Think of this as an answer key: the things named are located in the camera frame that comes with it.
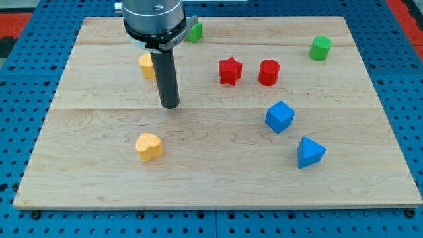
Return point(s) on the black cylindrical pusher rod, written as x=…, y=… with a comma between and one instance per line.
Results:
x=165, y=74

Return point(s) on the yellow hexagon block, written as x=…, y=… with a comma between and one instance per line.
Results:
x=146, y=65

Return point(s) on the green block behind arm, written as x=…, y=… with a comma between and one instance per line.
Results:
x=196, y=33

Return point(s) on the red star block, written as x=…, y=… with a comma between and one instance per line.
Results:
x=230, y=71

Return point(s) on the yellow heart block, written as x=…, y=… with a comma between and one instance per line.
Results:
x=148, y=146

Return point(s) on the red cylinder block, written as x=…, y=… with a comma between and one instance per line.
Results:
x=268, y=73

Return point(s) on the wooden board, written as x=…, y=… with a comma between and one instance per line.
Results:
x=218, y=151

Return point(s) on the blue cube block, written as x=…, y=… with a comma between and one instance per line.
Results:
x=279, y=116

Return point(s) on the green cylinder block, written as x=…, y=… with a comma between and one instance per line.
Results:
x=320, y=48

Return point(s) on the blue triangle block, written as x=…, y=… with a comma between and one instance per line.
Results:
x=309, y=152

